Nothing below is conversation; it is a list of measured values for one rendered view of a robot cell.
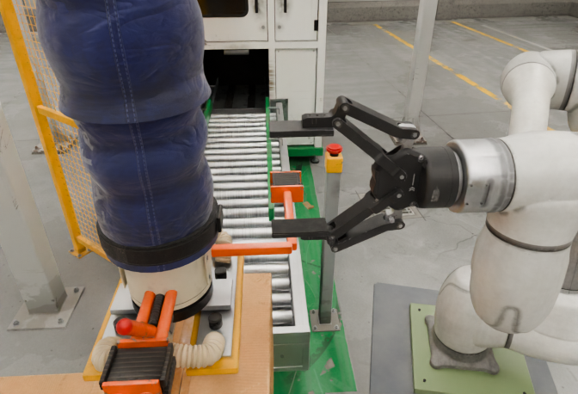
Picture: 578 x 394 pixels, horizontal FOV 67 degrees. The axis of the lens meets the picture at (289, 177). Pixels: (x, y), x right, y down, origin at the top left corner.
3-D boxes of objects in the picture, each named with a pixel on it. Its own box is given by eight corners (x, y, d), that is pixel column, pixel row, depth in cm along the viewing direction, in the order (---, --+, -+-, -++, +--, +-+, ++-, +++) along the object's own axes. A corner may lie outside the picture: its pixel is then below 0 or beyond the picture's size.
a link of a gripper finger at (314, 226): (325, 217, 57) (325, 222, 57) (271, 218, 56) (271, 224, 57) (328, 230, 54) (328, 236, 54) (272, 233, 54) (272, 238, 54)
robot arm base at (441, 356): (482, 311, 137) (486, 299, 134) (500, 375, 118) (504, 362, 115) (422, 307, 140) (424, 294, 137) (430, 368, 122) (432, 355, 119)
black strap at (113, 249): (119, 199, 95) (115, 182, 93) (226, 195, 96) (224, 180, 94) (83, 269, 75) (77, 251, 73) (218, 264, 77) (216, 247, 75)
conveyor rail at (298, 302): (276, 124, 365) (275, 101, 356) (282, 123, 366) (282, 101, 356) (295, 363, 166) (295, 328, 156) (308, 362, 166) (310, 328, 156)
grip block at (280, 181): (270, 187, 122) (269, 171, 120) (300, 186, 123) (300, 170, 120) (270, 203, 115) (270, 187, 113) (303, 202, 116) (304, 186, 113)
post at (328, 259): (317, 316, 238) (325, 151, 188) (329, 315, 238) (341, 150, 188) (318, 325, 232) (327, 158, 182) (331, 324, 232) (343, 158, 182)
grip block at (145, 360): (119, 362, 74) (112, 339, 71) (178, 360, 74) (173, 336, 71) (104, 410, 67) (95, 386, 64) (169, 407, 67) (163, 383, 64)
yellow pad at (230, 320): (205, 258, 112) (203, 243, 109) (244, 256, 112) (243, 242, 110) (186, 377, 83) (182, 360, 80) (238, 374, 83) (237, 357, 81)
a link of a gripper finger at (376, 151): (399, 184, 51) (408, 176, 50) (331, 127, 46) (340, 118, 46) (390, 168, 54) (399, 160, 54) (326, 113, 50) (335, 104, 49)
